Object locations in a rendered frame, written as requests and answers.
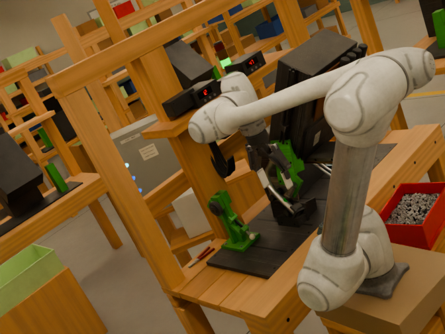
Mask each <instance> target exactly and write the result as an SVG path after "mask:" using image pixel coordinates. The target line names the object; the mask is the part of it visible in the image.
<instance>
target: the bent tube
mask: <svg viewBox="0 0 445 334"><path fill-rule="evenodd" d="M274 165H275V164H274V163H273V162H272V161H271V160H270V161H269V162H268V165H267V166H266V169H265V171H264V172H265V174H266V177H267V179H268V182H269V183H270V184H269V186H267V188H268V190H269V191H270V193H271V194H272V195H273V196H274V197H275V198H276V199H277V200H278V201H279V202H280V203H281V204H282V205H283V206H284V207H285V208H286V209H287V210H289V211H290V212H291V213H292V214H294V211H293V210H292V209H291V208H290V206H292V205H291V204H290V203H289V202H288V201H287V202H285V201H284V200H283V199H284V197H283V196H282V195H281V194H280V193H279V192H278V191H277V190H276V189H275V188H274V186H273V184H272V181H271V177H270V174H271V171H272V169H273V167H274Z"/></svg>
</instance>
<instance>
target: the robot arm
mask: <svg viewBox="0 0 445 334"><path fill-rule="evenodd" d="M435 72H436V66H435V61H434V58H433V55H432V54H431V53H429V52H428V51H427V50H425V49H422V48H414V47H403V48H395V49H391V50H386V51H382V52H377V53H375V54H372V55H369V56H366V57H364V58H360V59H358V60H356V61H354V62H351V63H349V64H347V65H345V66H343V67H340V68H338V69H335V70H333V71H330V72H327V73H325V74H321V75H319V76H316V77H313V78H310V79H308V80H305V81H303V82H300V83H297V84H295V85H293V86H291V87H288V88H286V89H283V90H281V91H279V92H277V93H274V94H272V95H269V96H267V97H265V98H263V99H260V100H258V96H257V95H256V92H255V90H254V88H253V86H252V84H251V83H250V80H249V79H248V78H247V77H246V75H245V74H244V73H242V72H233V73H231V74H229V75H227V76H225V77H224V78H223V79H222V80H221V92H222V94H221V95H220V97H219V98H217V99H215V100H212V101H211V102H209V103H208V104H206V105H204V106H203V107H202V108H200V109H199V110H198V111H197V112H196V113H195V114H194V115H193V116H192V118H191V119H190V121H189V124H188V131H189V134H190V136H191V138H192V139H193V140H194V141H195V142H198V143H200V144H208V143H211V142H214V141H216V140H220V139H222V138H224V137H227V136H228V135H232V134H234V133H235V132H236V131H237V130H238V129H240V132H241V133H242V135H243V136H245V137H246V140H247V142H248V144H249V145H248V146H247V147H246V148H245V149H246V151H247V153H248V161H249V165H250V169H251V170H254V171H255V172H256V173H257V175H258V178H259V179H260V181H261V183H262V186H263V188H266V187H267V186H269V184H270V183H269V182H268V179H267V177H266V174H265V172H264V169H263V168H262V167H261V163H262V156H266V157H267V158H269V159H270V160H271V161H272V162H273V163H274V164H275V165H276V166H277V167H278V168H279V169H280V170H281V172H280V174H281V176H282V178H283V181H284V183H285V186H286V188H287V190H288V189H289V188H291V187H292V186H293V182H292V181H291V176H290V173H289V170H288V169H290V167H291V164H290V163H289V161H288V160H287V159H286V157H285V155H284V154H283V153H282V151H281V150H280V149H279V146H278V143H274V144H271V143H270V142H269V140H268V139H269V135H268V132H267V130H266V122H265V121H264V118H265V117H269V116H270V115H274V114H276V113H279V112H282V111H285V110H287V109H290V108H292V107H296V106H298V105H301V104H304V103H306V102H309V101H312V100H315V99H318V98H321V97H325V100H324V108H323V110H324V117H325V119H326V121H327V123H328V124H329V125H330V126H331V128H332V132H333V133H334V136H335V137H336V144H335V149H334V157H333V162H332V170H331V175H330V183H329V188H328V196H327V201H326V209H325V215H324V223H323V227H322V234H320V235H318V236H317V237H315V238H314V239H313V241H312V243H311V246H310V249H309V251H308V254H307V257H306V259H305V261H304V264H303V267H302V269H301V270H300V272H299V275H298V278H297V291H298V294H299V297H300V298H301V300H302V301H303V303H304V304H305V305H306V306H308V307H309V308H311V309H313V310H315V311H323V312H326V311H331V310H334V309H336V308H338V307H340V306H342V305H343V304H345V303H346V302H347V301H348V300H349V299H350V297H351V296H352V295H353V294H354V293H357V294H365V295H369V296H377V297H380V298H382V299H385V300H387V299H389V298H391V297H392V294H393V291H394V289H395V287H396V286H397V285H398V283H399V281H400V280H401V279H402V277H403V275H404V273H406V272H407V271H408V270H409V269H410V267H409V264H408V263H406V262H395V261H394V258H393V251H392V247H391V242H390V239H389V235H388V232H387V229H386V227H385V224H384V222H383V220H382V219H381V217H380V216H379V215H378V214H377V212H376V211H375V210H374V209H372V208H370V207H369V206H367V205H365V203H366V197H367V193H368V188H369V184H370V178H371V172H372V168H373V163H374V159H375V154H376V150H377V144H378V143H379V142H380V141H381V140H382V139H383V138H384V137H385V135H386V133H387V130H388V128H389V126H390V124H391V121H392V119H393V117H394V115H395V113H396V111H397V109H398V104H399V103H400V102H401V101H402V100H404V98H406V97H407V96H408V95H410V94H411V93H412V92H413V90H414V89H420V88H421V87H423V86H424V85H426V84H427V83H428V82H430V81H431V80H432V78H433V77H434V75H435ZM270 152H271V154H270Z"/></svg>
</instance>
